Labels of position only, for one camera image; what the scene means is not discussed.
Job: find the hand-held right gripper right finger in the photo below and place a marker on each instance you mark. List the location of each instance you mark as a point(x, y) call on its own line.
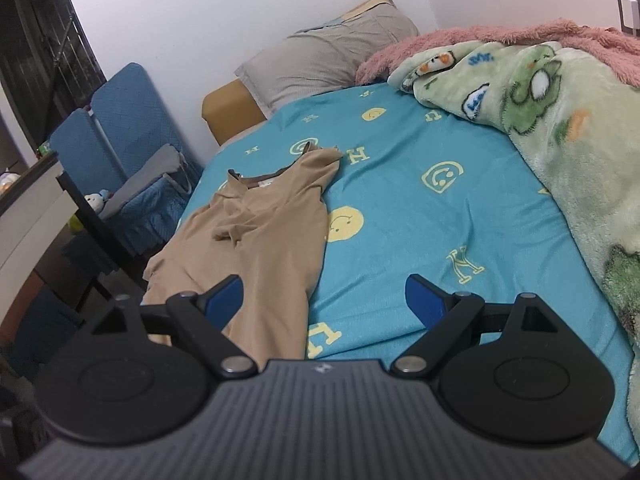
point(425, 300)

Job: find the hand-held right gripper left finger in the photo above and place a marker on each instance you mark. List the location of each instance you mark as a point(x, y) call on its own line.
point(225, 300)

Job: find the tan printed T-shirt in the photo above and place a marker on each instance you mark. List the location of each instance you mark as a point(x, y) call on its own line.
point(260, 240)

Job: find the teal smiley bed sheet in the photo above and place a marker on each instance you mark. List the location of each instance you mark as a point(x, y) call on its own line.
point(400, 240)

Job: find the grey cloth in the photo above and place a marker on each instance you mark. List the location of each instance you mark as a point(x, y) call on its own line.
point(150, 175)

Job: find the white blue plush toy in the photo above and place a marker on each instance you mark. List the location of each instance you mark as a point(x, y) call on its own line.
point(95, 202)

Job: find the green fruit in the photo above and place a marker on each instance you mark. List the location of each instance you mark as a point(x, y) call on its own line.
point(76, 223)

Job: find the dark blue covered stool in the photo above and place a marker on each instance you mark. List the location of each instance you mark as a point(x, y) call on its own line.
point(40, 320)

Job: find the tan bed headboard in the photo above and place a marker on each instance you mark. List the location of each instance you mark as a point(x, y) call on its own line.
point(227, 110)

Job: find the green cartoon fleece blanket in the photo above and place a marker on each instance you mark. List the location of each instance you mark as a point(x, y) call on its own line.
point(575, 160)

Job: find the white table with dark top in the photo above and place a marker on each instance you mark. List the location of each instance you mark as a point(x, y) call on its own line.
point(30, 230)

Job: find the small green box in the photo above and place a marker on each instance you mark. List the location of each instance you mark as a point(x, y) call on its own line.
point(43, 149)

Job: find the pink fluffy blanket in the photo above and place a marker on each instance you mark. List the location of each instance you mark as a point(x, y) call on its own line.
point(390, 57)

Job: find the small orange white container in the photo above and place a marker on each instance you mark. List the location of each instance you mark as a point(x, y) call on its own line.
point(9, 182)

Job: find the grey pillow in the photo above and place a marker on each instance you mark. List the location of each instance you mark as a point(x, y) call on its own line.
point(325, 55)

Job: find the tan pillow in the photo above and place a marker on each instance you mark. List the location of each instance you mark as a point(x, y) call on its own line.
point(372, 5)

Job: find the dark window grille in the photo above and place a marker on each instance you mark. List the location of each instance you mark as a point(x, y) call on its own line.
point(45, 35)

